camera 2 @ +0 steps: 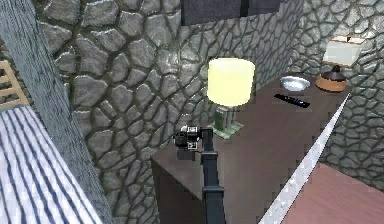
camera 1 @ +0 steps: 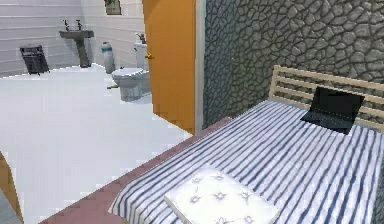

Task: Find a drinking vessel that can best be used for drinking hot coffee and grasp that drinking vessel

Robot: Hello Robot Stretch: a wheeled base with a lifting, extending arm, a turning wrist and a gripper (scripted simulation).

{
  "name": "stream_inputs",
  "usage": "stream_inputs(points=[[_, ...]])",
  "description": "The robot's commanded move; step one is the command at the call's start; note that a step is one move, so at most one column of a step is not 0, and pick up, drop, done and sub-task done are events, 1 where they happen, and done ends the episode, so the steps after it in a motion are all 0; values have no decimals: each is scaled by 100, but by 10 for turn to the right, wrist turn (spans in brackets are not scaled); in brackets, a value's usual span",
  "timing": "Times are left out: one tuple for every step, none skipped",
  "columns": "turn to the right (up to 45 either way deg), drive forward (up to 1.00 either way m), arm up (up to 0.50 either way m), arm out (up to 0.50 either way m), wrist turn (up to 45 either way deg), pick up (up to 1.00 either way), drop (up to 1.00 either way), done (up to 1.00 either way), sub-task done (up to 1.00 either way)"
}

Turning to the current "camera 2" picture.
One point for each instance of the brown lidded pot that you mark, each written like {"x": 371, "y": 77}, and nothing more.
{"x": 331, "y": 80}

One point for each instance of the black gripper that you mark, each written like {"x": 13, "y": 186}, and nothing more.
{"x": 181, "y": 139}

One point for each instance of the yellow shade table lamp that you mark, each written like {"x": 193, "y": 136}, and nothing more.
{"x": 230, "y": 83}

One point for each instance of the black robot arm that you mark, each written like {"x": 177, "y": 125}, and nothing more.
{"x": 210, "y": 166}

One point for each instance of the silver metal bowl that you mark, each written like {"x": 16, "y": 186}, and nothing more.
{"x": 294, "y": 83}

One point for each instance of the striped blue white bed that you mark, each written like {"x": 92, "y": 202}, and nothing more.
{"x": 36, "y": 170}

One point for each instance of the dark brown wooden table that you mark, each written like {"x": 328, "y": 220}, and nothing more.
{"x": 266, "y": 140}

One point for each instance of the black remote control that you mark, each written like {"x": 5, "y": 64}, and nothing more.
{"x": 292, "y": 100}

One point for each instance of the light wooden chair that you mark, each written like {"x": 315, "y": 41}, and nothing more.
{"x": 10, "y": 86}

